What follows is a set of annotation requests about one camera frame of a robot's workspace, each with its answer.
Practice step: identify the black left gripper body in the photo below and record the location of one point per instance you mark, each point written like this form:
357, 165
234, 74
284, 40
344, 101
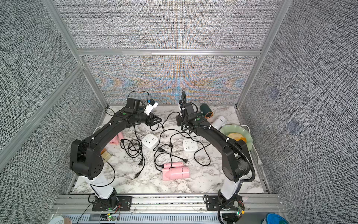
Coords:
148, 120

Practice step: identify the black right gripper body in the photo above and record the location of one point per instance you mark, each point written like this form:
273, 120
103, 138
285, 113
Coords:
181, 121

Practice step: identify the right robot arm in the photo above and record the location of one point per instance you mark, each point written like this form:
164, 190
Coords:
237, 165

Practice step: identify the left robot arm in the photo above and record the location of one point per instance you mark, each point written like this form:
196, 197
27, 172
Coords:
85, 156

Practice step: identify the left white power strip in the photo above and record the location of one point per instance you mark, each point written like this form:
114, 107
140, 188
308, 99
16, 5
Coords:
150, 141

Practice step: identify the white power strip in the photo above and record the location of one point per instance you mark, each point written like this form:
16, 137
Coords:
190, 145
150, 141

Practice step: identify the right white power strip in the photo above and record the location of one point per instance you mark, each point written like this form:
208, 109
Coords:
190, 145

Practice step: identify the green hair dryer orange nozzle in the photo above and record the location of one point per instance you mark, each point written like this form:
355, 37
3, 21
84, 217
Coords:
206, 111

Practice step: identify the white hair dryer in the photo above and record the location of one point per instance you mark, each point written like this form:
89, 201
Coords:
219, 122

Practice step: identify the pink hair dryer left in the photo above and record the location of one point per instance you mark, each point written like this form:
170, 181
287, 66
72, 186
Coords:
117, 139

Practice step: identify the light green scalloped plate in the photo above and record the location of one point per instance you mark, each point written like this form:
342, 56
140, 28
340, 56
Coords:
227, 129

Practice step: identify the pink folded hair dryer front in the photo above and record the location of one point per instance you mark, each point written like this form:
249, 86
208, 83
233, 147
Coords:
175, 171

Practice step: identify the bread roll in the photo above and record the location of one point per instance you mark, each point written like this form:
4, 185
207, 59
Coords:
237, 137

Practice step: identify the blue round object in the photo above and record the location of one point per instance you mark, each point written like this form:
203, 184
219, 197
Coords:
272, 218

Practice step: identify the white round object bottom left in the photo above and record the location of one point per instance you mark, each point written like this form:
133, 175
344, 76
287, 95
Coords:
60, 220

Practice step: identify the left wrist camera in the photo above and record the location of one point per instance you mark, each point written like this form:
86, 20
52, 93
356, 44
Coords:
138, 106

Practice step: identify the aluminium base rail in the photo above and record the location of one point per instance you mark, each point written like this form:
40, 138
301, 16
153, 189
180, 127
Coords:
162, 209

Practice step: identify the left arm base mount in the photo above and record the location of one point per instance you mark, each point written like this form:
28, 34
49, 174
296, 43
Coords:
113, 204

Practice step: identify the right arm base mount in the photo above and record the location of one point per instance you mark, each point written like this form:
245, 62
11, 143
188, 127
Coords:
229, 211

